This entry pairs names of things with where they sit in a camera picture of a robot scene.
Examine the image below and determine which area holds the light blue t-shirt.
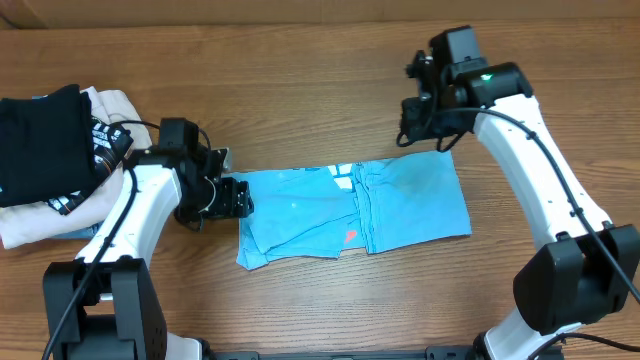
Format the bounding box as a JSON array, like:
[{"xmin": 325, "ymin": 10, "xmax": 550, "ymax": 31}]
[{"xmin": 235, "ymin": 151, "xmax": 472, "ymax": 270}]

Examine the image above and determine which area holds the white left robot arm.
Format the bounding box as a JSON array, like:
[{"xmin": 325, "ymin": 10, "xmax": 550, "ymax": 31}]
[{"xmin": 43, "ymin": 147, "xmax": 254, "ymax": 359}]

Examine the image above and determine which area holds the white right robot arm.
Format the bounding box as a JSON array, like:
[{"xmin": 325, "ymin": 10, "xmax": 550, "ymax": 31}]
[{"xmin": 398, "ymin": 58, "xmax": 639, "ymax": 359}]

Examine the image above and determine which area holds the black white patterned garment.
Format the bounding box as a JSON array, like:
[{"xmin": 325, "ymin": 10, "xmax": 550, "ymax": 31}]
[{"xmin": 47, "ymin": 116, "xmax": 133, "ymax": 216}]

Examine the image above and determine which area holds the blue denim garment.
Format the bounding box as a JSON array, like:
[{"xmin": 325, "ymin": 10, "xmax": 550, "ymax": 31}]
[{"xmin": 53, "ymin": 223, "xmax": 102, "ymax": 239}]

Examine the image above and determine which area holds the black folded garment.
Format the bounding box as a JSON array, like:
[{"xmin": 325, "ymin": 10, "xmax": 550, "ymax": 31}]
[{"xmin": 1, "ymin": 84, "xmax": 99, "ymax": 207}]

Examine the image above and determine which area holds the beige folded garment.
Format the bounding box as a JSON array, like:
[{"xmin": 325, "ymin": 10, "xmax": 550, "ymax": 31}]
[{"xmin": 1, "ymin": 87, "xmax": 141, "ymax": 249}]

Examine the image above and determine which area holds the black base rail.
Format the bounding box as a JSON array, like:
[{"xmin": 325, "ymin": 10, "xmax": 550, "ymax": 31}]
[{"xmin": 203, "ymin": 346, "xmax": 485, "ymax": 360}]

